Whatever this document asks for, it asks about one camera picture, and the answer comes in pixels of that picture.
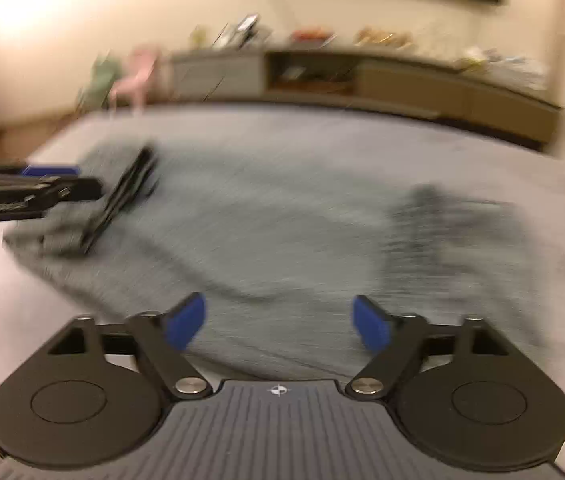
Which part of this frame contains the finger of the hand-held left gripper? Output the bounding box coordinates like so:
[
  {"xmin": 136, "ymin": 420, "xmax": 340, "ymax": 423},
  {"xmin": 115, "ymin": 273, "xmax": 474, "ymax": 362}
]
[
  {"xmin": 0, "ymin": 160, "xmax": 82, "ymax": 180},
  {"xmin": 81, "ymin": 144, "xmax": 159, "ymax": 257}
]

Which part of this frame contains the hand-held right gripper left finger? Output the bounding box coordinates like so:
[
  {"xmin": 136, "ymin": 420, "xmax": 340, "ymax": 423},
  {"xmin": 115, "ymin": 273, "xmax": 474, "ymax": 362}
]
[{"xmin": 47, "ymin": 292, "xmax": 213, "ymax": 402}]

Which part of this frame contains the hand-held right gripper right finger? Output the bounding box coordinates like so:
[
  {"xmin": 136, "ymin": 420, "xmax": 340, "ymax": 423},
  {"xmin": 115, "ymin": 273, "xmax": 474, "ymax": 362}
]
[{"xmin": 345, "ymin": 294, "xmax": 513, "ymax": 402}]

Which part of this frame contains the grey-green garment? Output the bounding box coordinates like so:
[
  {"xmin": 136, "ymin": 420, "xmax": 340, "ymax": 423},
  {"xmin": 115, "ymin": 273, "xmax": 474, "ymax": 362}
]
[{"xmin": 2, "ymin": 137, "xmax": 549, "ymax": 386}]

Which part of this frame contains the green chair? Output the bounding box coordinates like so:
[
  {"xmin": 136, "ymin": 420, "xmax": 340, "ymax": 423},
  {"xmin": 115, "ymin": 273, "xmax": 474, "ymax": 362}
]
[{"xmin": 79, "ymin": 54, "xmax": 122, "ymax": 112}]

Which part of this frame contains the pink chair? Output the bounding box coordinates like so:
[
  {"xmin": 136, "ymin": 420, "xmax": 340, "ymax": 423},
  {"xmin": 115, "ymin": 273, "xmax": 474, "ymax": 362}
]
[{"xmin": 109, "ymin": 46, "xmax": 162, "ymax": 110}]

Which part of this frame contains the bed with grey sheet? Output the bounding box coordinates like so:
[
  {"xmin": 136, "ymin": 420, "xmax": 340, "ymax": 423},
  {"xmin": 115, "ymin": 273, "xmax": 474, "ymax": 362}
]
[{"xmin": 0, "ymin": 102, "xmax": 565, "ymax": 480}]

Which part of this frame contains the black device with blue light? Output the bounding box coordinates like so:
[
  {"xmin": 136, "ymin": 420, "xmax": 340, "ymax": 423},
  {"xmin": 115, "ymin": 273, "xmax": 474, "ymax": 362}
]
[{"xmin": 211, "ymin": 14, "xmax": 272, "ymax": 50}]

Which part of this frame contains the long low sideboard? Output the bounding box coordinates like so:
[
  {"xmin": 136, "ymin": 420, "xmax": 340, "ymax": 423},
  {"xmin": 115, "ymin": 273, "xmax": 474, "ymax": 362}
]
[{"xmin": 169, "ymin": 46, "xmax": 563, "ymax": 151}]

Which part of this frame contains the red plate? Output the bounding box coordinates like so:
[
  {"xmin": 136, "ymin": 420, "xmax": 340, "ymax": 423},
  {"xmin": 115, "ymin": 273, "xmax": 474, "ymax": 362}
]
[{"xmin": 289, "ymin": 29, "xmax": 337, "ymax": 47}]

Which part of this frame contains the tray of snacks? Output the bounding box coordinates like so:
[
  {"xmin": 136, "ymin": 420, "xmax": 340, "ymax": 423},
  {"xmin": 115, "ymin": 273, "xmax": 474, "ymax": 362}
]
[{"xmin": 353, "ymin": 26, "xmax": 414, "ymax": 50}]

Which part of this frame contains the pile of white items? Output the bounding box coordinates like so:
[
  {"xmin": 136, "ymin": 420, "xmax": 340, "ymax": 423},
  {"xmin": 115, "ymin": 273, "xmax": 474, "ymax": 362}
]
[{"xmin": 453, "ymin": 46, "xmax": 549, "ymax": 88}]

